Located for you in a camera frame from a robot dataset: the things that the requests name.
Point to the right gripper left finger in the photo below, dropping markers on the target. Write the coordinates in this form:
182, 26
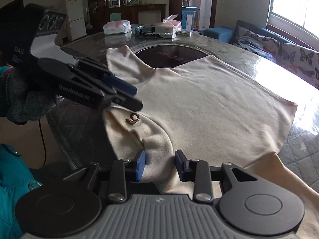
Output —
124, 170

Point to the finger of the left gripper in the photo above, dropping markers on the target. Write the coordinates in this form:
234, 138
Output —
98, 74
88, 95

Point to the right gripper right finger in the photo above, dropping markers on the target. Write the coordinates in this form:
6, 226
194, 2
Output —
197, 172

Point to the cream sweater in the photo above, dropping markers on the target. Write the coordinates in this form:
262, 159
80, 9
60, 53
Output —
212, 112

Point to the gloved left hand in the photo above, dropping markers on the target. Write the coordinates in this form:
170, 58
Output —
21, 103

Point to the quilted grey star table cover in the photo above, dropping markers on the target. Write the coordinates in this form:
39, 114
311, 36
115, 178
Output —
80, 133

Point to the white refrigerator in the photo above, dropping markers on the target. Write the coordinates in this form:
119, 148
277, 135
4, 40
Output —
75, 20

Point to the plastic bag with tissues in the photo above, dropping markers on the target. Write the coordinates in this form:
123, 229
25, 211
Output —
117, 27

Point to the blue black smart watch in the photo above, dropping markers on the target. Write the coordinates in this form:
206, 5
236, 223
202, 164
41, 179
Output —
147, 32

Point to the black round induction cooktop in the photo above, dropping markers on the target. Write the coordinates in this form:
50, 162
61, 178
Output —
169, 56

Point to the dark wooden display cabinet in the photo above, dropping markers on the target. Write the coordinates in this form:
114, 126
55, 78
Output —
101, 12

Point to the white box on table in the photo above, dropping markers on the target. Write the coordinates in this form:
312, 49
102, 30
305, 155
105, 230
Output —
160, 30

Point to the green booklet stack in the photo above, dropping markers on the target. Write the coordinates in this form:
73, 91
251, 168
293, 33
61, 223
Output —
185, 32

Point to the pink tissue pack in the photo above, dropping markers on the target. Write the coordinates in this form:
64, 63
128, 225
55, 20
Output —
172, 23

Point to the blue white cabinet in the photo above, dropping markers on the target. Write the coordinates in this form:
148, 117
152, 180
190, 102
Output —
188, 17

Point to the teal jacket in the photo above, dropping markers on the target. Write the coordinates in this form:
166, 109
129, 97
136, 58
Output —
16, 181

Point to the blue sofa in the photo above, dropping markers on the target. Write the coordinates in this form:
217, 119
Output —
224, 34

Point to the left butterfly pillow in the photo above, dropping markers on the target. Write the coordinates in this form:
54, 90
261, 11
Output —
266, 47

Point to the butterfly pillow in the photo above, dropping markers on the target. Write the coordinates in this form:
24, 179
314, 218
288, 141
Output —
266, 47
300, 61

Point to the right butterfly pillow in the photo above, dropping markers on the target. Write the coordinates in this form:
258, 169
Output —
300, 61

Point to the window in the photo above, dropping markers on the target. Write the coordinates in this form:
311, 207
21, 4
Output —
291, 14

